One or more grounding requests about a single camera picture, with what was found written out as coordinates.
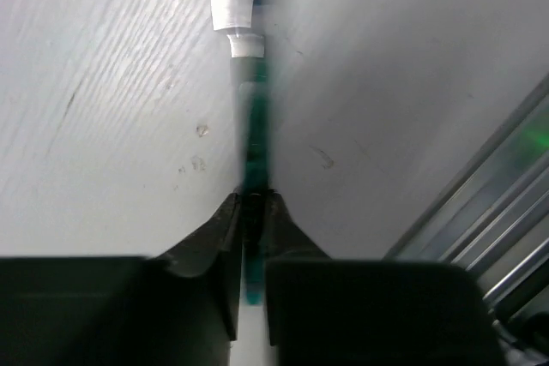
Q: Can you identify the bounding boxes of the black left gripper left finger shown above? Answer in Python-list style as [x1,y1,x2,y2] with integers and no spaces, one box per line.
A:
[1,194,241,365]

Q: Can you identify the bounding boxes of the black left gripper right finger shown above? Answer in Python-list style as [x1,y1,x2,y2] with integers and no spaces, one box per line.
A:
[264,192,505,365]

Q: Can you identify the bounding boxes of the green handled fork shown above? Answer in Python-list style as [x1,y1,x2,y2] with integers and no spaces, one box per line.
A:
[210,0,270,305]

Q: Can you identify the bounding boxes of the aluminium table rail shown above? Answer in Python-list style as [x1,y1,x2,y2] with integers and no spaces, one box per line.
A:
[381,74,549,328]

